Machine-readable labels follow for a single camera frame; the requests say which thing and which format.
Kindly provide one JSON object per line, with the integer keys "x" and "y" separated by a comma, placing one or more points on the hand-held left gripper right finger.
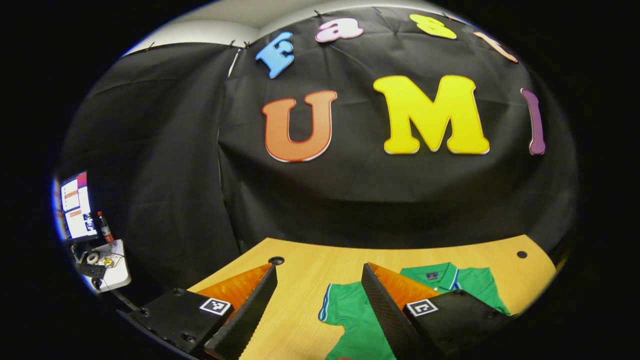
{"x": 387, "y": 315}

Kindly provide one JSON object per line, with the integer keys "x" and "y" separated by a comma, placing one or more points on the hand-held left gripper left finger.
{"x": 247, "y": 320}

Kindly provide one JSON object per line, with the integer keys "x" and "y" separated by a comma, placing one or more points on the green T-shirt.
{"x": 350, "y": 310}

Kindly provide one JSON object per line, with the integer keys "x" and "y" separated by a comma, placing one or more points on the black backdrop cloth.
{"x": 350, "y": 200}

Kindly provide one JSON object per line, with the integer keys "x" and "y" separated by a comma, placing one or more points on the white side desk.
{"x": 119, "y": 272}

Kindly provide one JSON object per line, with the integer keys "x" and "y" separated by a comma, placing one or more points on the black keyboard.
{"x": 91, "y": 270}

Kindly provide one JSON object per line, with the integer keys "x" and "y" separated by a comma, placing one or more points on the white tape roll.
{"x": 92, "y": 258}

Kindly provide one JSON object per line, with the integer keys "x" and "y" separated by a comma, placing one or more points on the red bottle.
{"x": 105, "y": 229}

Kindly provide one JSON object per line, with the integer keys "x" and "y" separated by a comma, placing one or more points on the computer monitor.
{"x": 77, "y": 207}

